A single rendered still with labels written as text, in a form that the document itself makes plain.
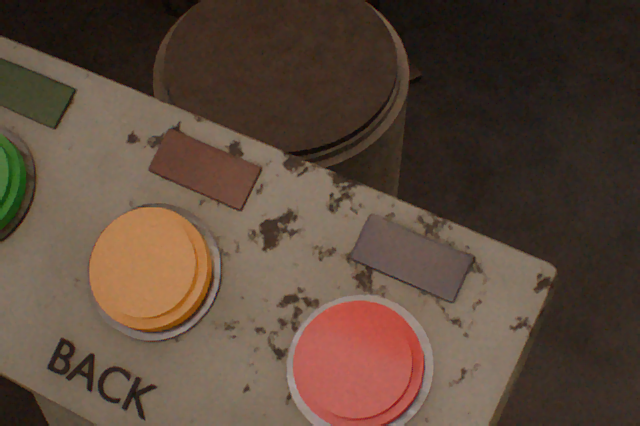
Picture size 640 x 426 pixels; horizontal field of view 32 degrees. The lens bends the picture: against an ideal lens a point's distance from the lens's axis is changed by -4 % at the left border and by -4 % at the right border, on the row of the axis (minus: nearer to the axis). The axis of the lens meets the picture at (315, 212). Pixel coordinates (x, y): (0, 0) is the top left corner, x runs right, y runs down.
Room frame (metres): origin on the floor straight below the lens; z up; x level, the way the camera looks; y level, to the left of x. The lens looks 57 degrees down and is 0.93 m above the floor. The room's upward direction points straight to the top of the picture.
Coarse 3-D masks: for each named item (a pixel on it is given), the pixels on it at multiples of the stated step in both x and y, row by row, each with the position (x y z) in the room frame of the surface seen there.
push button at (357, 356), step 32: (320, 320) 0.17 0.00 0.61; (352, 320) 0.17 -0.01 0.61; (384, 320) 0.16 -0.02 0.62; (320, 352) 0.16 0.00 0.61; (352, 352) 0.16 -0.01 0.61; (384, 352) 0.16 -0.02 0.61; (416, 352) 0.16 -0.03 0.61; (320, 384) 0.15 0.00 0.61; (352, 384) 0.15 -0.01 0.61; (384, 384) 0.15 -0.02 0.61; (416, 384) 0.15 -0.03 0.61; (320, 416) 0.14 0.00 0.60; (352, 416) 0.14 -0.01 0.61; (384, 416) 0.14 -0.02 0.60
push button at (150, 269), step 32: (128, 224) 0.20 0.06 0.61; (160, 224) 0.20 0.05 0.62; (96, 256) 0.19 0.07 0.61; (128, 256) 0.19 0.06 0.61; (160, 256) 0.19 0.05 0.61; (192, 256) 0.19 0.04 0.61; (96, 288) 0.18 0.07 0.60; (128, 288) 0.18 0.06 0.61; (160, 288) 0.18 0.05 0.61; (192, 288) 0.18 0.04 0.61; (128, 320) 0.17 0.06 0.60; (160, 320) 0.17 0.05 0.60
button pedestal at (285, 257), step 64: (64, 64) 0.26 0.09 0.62; (0, 128) 0.24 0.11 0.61; (64, 128) 0.24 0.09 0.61; (128, 128) 0.24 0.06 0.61; (192, 128) 0.24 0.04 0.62; (64, 192) 0.22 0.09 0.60; (128, 192) 0.22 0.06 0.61; (192, 192) 0.21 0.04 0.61; (256, 192) 0.21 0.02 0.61; (320, 192) 0.21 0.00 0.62; (0, 256) 0.20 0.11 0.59; (64, 256) 0.20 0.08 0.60; (256, 256) 0.19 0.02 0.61; (320, 256) 0.19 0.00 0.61; (512, 256) 0.19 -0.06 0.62; (0, 320) 0.18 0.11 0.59; (64, 320) 0.18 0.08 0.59; (192, 320) 0.17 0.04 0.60; (256, 320) 0.17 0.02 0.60; (448, 320) 0.17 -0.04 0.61; (512, 320) 0.17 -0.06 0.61; (64, 384) 0.16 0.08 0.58; (128, 384) 0.15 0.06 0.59; (192, 384) 0.15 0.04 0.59; (256, 384) 0.15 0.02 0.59; (448, 384) 0.15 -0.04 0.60; (512, 384) 0.16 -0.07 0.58
